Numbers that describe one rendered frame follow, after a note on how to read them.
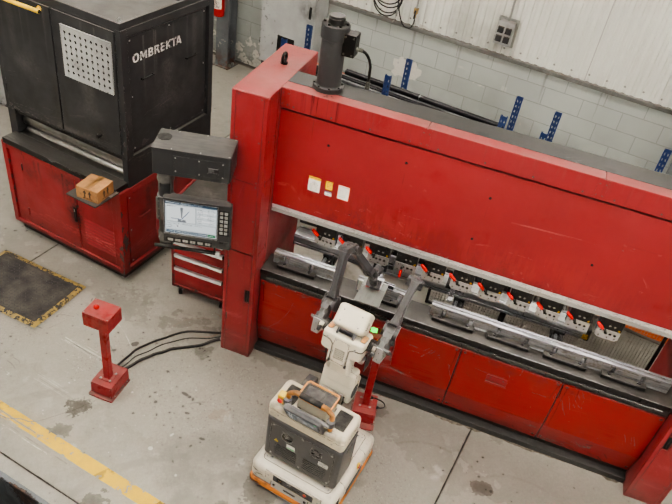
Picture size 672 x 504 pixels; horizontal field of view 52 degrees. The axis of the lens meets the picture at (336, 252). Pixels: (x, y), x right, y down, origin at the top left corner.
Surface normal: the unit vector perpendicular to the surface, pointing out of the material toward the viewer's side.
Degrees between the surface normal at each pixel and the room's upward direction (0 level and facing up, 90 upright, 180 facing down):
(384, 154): 90
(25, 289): 0
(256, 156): 90
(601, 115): 90
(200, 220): 90
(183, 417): 0
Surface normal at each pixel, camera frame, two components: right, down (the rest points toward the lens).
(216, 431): 0.14, -0.77
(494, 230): -0.33, 0.55
